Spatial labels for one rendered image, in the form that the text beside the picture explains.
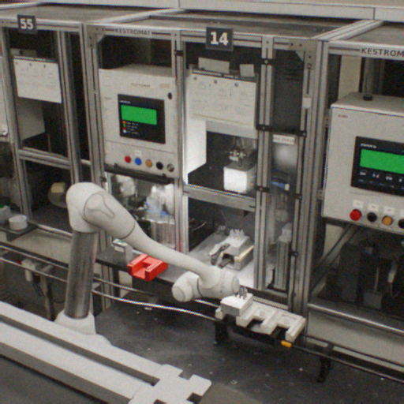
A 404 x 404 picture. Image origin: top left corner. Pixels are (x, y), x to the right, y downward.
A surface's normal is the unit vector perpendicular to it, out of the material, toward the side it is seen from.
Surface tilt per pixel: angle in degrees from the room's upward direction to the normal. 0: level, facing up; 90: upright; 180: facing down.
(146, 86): 90
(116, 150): 90
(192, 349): 0
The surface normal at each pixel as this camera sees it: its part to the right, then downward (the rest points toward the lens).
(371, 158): -0.50, 0.36
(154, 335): 0.00, -0.91
